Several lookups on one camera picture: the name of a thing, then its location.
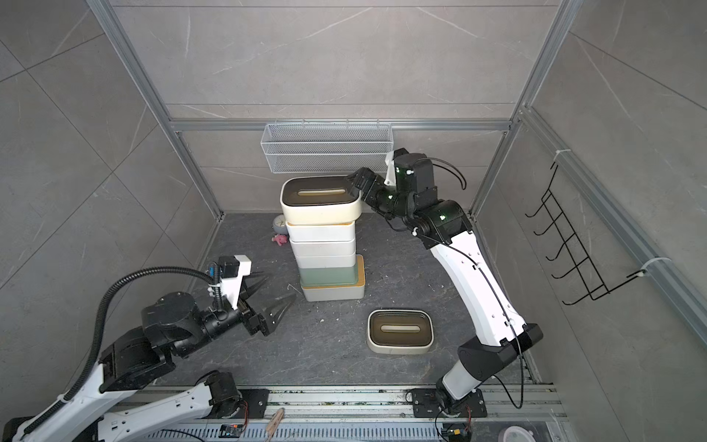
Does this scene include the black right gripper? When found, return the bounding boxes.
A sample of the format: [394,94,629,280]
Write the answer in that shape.
[346,171,415,226]

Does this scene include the mint green tissue box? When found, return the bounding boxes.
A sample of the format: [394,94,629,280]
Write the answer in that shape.
[299,265,359,287]

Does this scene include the cream box dark lid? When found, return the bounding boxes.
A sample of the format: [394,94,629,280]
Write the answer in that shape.
[280,175,363,226]
[366,309,435,355]

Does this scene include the bamboo lid box edge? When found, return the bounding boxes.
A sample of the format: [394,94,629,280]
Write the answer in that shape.
[285,221,355,242]

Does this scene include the white tissue box bamboo lid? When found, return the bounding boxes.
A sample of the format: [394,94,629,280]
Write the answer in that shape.
[290,239,356,257]

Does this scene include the large bamboo lid tissue box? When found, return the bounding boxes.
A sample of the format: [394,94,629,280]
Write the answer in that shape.
[300,254,366,302]

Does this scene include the white tissue box grey lid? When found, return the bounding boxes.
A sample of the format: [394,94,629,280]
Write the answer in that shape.
[296,253,357,269]

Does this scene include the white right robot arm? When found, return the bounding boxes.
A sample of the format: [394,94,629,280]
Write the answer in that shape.
[345,148,543,414]

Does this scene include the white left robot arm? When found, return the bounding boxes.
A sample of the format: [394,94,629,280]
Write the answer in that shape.
[3,264,296,441]

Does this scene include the small pink pig toy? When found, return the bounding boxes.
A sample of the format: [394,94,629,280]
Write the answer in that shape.
[272,234,288,246]

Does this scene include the small grey alarm clock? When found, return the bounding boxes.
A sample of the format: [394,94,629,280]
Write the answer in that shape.
[272,214,288,236]

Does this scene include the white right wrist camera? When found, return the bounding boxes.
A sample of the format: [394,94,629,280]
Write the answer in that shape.
[384,148,407,189]

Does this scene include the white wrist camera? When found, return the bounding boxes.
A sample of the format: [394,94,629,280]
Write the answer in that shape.
[384,148,407,189]
[209,254,252,311]

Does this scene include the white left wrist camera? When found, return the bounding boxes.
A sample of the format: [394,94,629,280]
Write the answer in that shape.
[209,254,252,311]

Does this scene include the white wire mesh basket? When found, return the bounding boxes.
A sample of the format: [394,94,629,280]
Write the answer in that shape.
[261,123,394,174]

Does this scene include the black wire hook rack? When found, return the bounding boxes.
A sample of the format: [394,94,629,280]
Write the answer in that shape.
[524,161,671,307]

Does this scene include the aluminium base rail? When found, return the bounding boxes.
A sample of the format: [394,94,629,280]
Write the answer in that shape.
[104,385,570,442]

